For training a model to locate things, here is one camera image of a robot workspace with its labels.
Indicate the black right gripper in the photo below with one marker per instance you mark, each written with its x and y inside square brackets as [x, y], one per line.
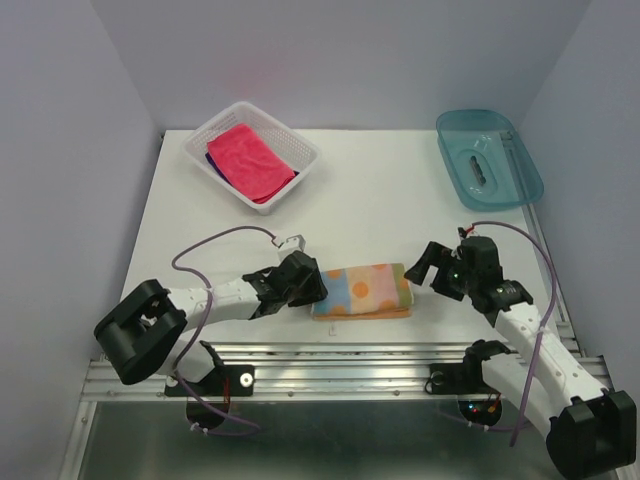
[437, 256]

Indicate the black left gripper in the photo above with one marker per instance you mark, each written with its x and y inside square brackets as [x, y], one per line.
[315, 291]

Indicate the orange patterned towel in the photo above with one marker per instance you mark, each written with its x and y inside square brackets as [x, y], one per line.
[365, 292]

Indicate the purple towel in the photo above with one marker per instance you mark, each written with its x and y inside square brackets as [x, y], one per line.
[212, 163]

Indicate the pink towel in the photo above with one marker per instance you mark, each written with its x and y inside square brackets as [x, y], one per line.
[251, 167]

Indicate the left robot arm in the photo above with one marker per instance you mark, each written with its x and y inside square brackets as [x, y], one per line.
[145, 333]

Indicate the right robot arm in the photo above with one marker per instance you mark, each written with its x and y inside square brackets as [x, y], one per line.
[588, 428]

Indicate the white perforated plastic basket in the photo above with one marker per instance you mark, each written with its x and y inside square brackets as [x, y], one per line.
[296, 151]

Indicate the teal translucent plastic tub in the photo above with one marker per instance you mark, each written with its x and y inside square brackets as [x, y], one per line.
[489, 166]

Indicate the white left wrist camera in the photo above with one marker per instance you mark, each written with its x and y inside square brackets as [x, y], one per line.
[289, 245]

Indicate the aluminium mounting rail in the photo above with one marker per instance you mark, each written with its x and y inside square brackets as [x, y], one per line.
[317, 372]

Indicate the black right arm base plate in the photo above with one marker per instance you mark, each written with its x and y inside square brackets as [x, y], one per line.
[457, 379]

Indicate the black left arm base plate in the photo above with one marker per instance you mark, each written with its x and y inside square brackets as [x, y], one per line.
[237, 380]

